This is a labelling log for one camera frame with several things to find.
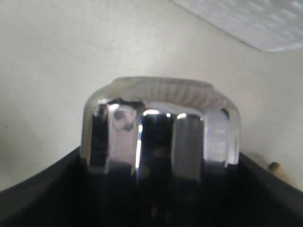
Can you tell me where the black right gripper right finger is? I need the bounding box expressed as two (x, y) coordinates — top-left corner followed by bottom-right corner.
(203, 151), (303, 227)

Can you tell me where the wooden chopstick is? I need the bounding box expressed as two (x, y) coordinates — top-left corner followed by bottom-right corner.
(268, 162), (283, 178)

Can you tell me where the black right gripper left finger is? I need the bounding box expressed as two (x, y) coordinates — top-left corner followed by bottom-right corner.
(0, 146), (109, 227)

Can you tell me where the shiny metal cup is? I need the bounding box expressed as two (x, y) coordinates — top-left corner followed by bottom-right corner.
(80, 77), (241, 182)

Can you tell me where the white perforated plastic basket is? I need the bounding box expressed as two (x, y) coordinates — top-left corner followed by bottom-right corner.
(174, 0), (303, 52)

